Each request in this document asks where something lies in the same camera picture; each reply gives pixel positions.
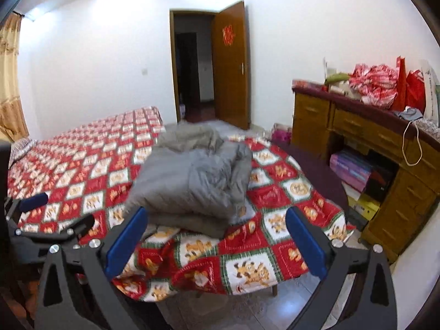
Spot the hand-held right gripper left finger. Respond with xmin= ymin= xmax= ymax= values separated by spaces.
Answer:
xmin=37 ymin=206 xmax=149 ymax=330

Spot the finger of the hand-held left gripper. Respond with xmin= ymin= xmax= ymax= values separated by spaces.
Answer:
xmin=5 ymin=192 xmax=49 ymax=214
xmin=14 ymin=213 xmax=96 ymax=246

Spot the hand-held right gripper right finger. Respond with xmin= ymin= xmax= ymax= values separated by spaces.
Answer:
xmin=285 ymin=207 xmax=397 ymax=330

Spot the grey puffer jacket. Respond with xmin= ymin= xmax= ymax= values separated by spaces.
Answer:
xmin=124 ymin=120 xmax=253 ymax=239

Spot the red bear printed blanket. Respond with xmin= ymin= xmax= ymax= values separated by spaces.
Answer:
xmin=7 ymin=106 xmax=356 ymax=303

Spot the striped pillow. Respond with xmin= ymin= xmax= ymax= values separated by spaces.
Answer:
xmin=9 ymin=138 xmax=37 ymax=169

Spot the dark maroon bed base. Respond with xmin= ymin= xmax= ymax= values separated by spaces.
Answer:
xmin=275 ymin=141 xmax=349 ymax=214

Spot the yellow box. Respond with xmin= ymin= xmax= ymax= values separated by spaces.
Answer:
xmin=347 ymin=192 xmax=380 ymax=221

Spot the pink purple box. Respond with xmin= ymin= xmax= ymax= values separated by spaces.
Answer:
xmin=329 ymin=149 xmax=373 ymax=193

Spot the black box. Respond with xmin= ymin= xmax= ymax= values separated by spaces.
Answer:
xmin=364 ymin=165 xmax=394 ymax=202

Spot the pink bundle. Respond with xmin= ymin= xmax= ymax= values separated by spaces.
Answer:
xmin=271 ymin=123 xmax=293 ymax=141

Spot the beige patterned curtain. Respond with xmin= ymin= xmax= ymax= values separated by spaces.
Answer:
xmin=0 ymin=12 xmax=30 ymax=141

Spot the wooden dresser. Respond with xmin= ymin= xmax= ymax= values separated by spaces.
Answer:
xmin=291 ymin=81 xmax=440 ymax=265

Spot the flat pink box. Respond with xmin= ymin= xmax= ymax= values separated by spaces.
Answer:
xmin=292 ymin=80 xmax=325 ymax=92

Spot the grey cloth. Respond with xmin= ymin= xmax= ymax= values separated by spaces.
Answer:
xmin=394 ymin=108 xmax=423 ymax=122

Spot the green cloth item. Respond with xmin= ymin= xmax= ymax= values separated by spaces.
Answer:
xmin=325 ymin=72 xmax=351 ymax=85

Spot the brown wooden door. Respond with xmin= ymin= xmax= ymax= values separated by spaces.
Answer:
xmin=210 ymin=1 xmax=250 ymax=130

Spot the red patterned cloth pile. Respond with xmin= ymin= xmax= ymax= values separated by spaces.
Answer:
xmin=349 ymin=64 xmax=401 ymax=109

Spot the tall red paper bag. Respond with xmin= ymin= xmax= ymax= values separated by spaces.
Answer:
xmin=392 ymin=56 xmax=408 ymax=111

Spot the red plastic bag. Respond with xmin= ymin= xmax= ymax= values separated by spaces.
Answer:
xmin=406 ymin=70 xmax=427 ymax=111

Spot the white printed bag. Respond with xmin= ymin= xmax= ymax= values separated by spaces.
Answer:
xmin=420 ymin=59 xmax=440 ymax=122

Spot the white cord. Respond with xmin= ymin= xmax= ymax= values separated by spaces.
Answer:
xmin=403 ymin=120 xmax=423 ymax=166

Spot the brown door frame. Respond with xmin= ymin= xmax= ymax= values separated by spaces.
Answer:
xmin=169 ymin=9 xmax=219 ymax=124

